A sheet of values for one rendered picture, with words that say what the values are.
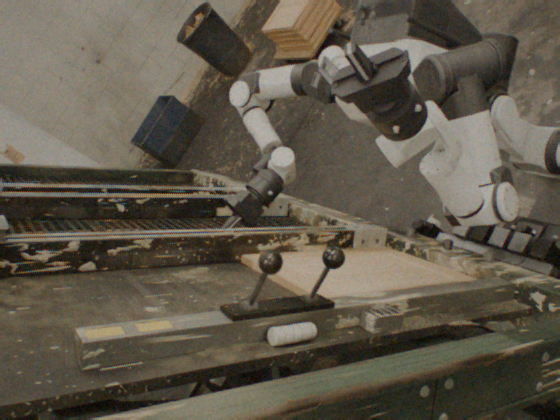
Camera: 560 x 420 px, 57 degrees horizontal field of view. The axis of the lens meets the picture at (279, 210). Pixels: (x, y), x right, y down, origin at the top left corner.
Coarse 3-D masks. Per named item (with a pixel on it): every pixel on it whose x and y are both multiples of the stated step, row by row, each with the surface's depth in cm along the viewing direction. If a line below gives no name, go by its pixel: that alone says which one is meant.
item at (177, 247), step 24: (0, 216) 103; (0, 240) 99; (24, 240) 101; (48, 240) 103; (72, 240) 106; (96, 240) 108; (120, 240) 111; (144, 240) 114; (168, 240) 117; (192, 240) 120; (216, 240) 123; (240, 240) 127; (264, 240) 131; (288, 240) 135; (312, 240) 139; (336, 240) 143; (360, 240) 148; (384, 240) 153; (0, 264) 99; (24, 264) 102; (48, 264) 104; (72, 264) 106; (96, 264) 109; (120, 264) 112; (144, 264) 115; (168, 264) 118
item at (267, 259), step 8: (264, 256) 76; (272, 256) 76; (280, 256) 77; (264, 264) 76; (272, 264) 76; (280, 264) 76; (264, 272) 77; (272, 272) 76; (264, 280) 79; (256, 288) 80; (256, 296) 81; (240, 304) 83; (248, 304) 82; (256, 304) 83
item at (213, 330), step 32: (416, 288) 107; (448, 288) 109; (480, 288) 112; (512, 288) 118; (160, 320) 77; (192, 320) 78; (224, 320) 80; (256, 320) 82; (288, 320) 85; (320, 320) 89; (352, 320) 93; (96, 352) 69; (128, 352) 71; (160, 352) 74; (192, 352) 77
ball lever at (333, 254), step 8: (328, 248) 84; (336, 248) 83; (328, 256) 83; (336, 256) 82; (344, 256) 83; (328, 264) 83; (336, 264) 83; (328, 272) 86; (320, 280) 87; (304, 296) 89; (312, 296) 89
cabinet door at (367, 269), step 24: (288, 264) 124; (312, 264) 127; (360, 264) 131; (384, 264) 134; (408, 264) 136; (432, 264) 137; (288, 288) 110; (312, 288) 107; (336, 288) 109; (360, 288) 111; (384, 288) 113
